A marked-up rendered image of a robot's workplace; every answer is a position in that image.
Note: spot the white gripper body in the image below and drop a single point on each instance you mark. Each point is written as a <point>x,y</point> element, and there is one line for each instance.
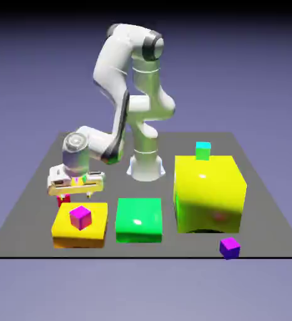
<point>75,188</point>

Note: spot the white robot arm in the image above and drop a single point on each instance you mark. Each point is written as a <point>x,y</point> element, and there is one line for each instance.
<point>116,72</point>

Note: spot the small red cube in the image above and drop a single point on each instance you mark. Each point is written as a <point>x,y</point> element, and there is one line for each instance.
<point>62,201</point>

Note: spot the small magenta cube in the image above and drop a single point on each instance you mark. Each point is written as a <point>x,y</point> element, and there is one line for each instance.
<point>80,217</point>

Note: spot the small cyan cube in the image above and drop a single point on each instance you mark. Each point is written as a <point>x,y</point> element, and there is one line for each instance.
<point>203,150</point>

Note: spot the small purple cube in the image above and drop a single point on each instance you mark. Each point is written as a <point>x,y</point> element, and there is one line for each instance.
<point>229,247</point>

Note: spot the large flat yellow box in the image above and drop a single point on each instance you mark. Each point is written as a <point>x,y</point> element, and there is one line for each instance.
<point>79,230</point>

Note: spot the large green box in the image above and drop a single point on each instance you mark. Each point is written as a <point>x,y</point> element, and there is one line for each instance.
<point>138,220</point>

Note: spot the large tall yellow box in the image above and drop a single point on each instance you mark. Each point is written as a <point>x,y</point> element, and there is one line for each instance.
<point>208,193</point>

